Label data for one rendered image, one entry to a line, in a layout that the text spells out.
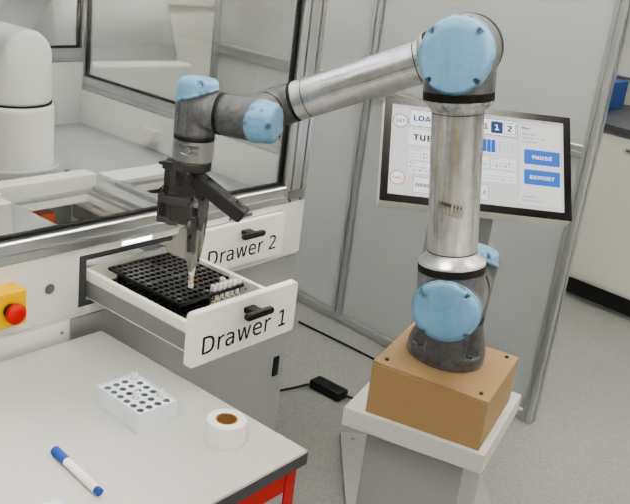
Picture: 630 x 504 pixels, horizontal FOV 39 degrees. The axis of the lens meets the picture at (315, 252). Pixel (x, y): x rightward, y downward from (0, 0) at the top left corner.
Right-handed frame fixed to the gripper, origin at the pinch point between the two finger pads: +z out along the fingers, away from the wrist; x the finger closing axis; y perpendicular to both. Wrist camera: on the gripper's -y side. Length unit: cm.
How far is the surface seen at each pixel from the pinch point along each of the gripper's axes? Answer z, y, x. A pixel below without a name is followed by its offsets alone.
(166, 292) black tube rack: 8.0, 6.0, -2.6
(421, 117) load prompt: -18, -38, -88
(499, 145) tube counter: -13, -60, -87
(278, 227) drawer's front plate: 9, -7, -55
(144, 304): 9.3, 9.0, 1.6
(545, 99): -18, -79, -155
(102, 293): 11.6, 19.9, -4.9
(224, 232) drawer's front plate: 6.5, 3.0, -38.5
